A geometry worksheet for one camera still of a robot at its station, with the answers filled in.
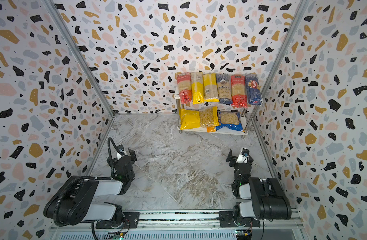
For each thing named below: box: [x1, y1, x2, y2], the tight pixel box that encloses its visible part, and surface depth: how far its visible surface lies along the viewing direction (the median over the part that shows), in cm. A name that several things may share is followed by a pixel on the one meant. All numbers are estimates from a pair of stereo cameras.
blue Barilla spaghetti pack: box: [246, 74, 263, 106], surface depth 82 cm
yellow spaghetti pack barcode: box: [190, 71, 205, 105], surface depth 85 cm
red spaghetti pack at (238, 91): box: [230, 75, 249, 108], surface depth 83 cm
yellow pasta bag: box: [179, 106, 219, 133], surface depth 105 cm
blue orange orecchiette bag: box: [215, 111, 243, 132], surface depth 105 cm
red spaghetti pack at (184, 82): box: [177, 72, 192, 104], surface depth 85 cm
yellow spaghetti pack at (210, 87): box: [203, 73, 220, 102], surface depth 84 cm
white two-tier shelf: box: [174, 91, 250, 138], surface depth 105 cm
